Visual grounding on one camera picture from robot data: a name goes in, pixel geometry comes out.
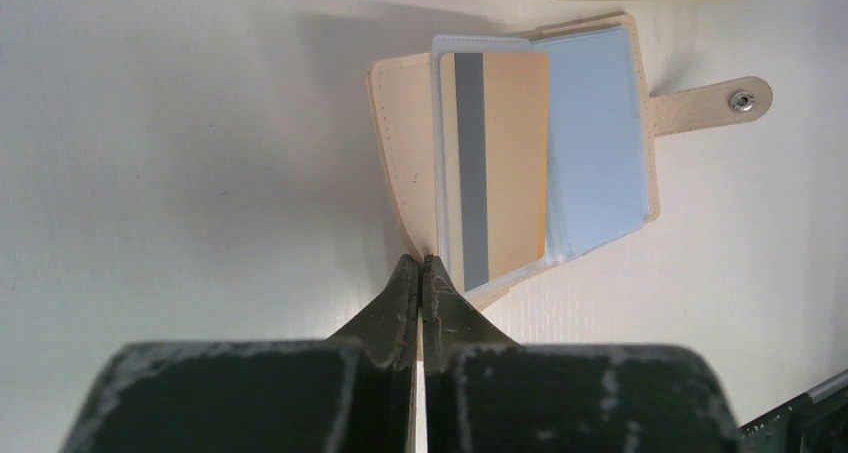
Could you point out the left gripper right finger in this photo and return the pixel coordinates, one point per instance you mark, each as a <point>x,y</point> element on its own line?
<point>487,393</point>

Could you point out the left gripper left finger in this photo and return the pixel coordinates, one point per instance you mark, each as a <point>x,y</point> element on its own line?
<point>350,392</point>

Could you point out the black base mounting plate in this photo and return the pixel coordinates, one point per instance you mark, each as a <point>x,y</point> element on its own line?
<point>814,421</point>

